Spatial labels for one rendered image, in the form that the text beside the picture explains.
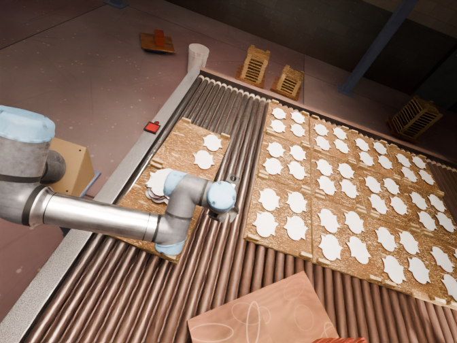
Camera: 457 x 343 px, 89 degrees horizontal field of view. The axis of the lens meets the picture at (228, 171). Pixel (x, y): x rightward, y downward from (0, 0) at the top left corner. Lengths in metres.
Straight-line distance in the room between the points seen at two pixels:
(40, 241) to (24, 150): 1.63
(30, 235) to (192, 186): 1.80
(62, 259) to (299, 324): 0.91
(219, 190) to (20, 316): 0.79
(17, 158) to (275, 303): 0.88
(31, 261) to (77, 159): 1.14
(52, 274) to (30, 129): 0.62
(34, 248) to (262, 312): 1.73
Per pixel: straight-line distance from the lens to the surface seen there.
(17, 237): 2.31
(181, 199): 0.62
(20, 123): 0.64
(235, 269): 1.10
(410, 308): 1.58
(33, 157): 0.66
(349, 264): 1.39
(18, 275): 2.19
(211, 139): 1.46
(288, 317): 1.01
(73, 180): 1.22
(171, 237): 0.65
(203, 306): 1.04
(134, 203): 1.16
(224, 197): 0.59
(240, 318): 0.94
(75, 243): 1.14
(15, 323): 1.11
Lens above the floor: 1.93
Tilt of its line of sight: 48 degrees down
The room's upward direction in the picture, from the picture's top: 23 degrees clockwise
